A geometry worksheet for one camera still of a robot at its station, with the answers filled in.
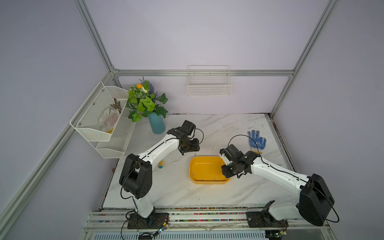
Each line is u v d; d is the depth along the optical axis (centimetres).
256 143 102
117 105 82
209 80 96
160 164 91
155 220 73
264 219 65
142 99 78
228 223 73
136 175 46
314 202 41
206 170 93
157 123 102
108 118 78
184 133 64
